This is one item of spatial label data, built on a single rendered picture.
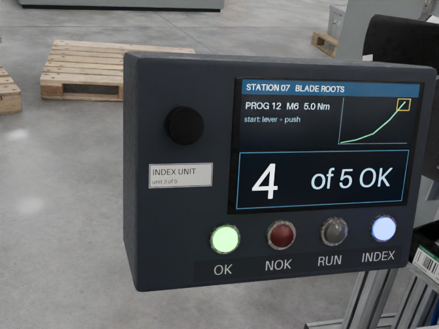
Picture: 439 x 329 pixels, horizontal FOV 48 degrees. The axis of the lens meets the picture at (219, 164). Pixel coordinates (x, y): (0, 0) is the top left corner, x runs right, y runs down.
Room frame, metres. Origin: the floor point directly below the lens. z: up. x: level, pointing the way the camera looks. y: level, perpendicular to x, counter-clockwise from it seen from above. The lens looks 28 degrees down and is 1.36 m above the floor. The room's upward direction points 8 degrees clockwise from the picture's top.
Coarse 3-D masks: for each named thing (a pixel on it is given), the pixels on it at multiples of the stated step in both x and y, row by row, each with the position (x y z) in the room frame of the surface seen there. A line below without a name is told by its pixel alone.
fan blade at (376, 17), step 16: (384, 16) 1.30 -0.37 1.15; (368, 32) 1.32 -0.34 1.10; (384, 32) 1.27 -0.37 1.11; (400, 32) 1.24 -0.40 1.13; (416, 32) 1.20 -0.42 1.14; (432, 32) 1.17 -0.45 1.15; (368, 48) 1.29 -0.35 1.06; (384, 48) 1.25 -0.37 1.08; (400, 48) 1.22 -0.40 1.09; (416, 48) 1.19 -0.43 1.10; (432, 48) 1.16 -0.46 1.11; (416, 64) 1.18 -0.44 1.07; (432, 64) 1.15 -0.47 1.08
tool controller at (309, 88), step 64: (128, 64) 0.39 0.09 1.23; (192, 64) 0.35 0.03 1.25; (256, 64) 0.37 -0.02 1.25; (320, 64) 0.39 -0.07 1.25; (384, 64) 0.42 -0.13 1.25; (128, 128) 0.37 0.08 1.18; (192, 128) 0.33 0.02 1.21; (256, 128) 0.35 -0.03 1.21; (320, 128) 0.37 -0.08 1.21; (384, 128) 0.39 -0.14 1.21; (128, 192) 0.36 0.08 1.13; (192, 192) 0.33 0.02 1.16; (320, 192) 0.36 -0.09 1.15; (384, 192) 0.38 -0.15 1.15; (128, 256) 0.34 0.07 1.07; (192, 256) 0.31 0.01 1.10; (256, 256) 0.33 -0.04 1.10; (320, 256) 0.35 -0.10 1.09; (384, 256) 0.37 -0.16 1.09
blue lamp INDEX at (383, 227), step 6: (378, 216) 0.37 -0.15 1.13; (384, 216) 0.37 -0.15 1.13; (390, 216) 0.38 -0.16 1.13; (372, 222) 0.37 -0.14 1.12; (378, 222) 0.37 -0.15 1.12; (384, 222) 0.37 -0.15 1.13; (390, 222) 0.37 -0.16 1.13; (372, 228) 0.37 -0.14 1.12; (378, 228) 0.37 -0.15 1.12; (384, 228) 0.36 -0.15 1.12; (390, 228) 0.37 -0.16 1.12; (396, 228) 0.37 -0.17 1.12; (372, 234) 0.37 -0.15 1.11; (378, 234) 0.36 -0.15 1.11; (384, 234) 0.36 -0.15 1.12; (390, 234) 0.37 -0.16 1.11; (378, 240) 0.37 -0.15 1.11; (384, 240) 0.37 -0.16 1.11
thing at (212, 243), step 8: (224, 224) 0.33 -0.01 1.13; (232, 224) 0.33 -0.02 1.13; (216, 232) 0.32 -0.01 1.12; (224, 232) 0.32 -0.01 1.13; (232, 232) 0.32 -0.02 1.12; (216, 240) 0.32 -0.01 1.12; (224, 240) 0.32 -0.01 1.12; (232, 240) 0.32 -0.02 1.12; (216, 248) 0.32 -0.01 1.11; (224, 248) 0.32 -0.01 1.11; (232, 248) 0.32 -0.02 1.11
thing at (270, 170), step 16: (240, 160) 0.34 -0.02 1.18; (256, 160) 0.35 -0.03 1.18; (272, 160) 0.35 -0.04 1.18; (288, 160) 0.36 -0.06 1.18; (240, 176) 0.34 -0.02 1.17; (256, 176) 0.35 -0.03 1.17; (272, 176) 0.35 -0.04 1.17; (288, 176) 0.35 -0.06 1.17; (240, 192) 0.34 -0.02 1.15; (256, 192) 0.34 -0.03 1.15; (272, 192) 0.35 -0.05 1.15; (288, 192) 0.35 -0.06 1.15; (240, 208) 0.33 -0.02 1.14; (256, 208) 0.34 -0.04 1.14; (272, 208) 0.34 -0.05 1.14
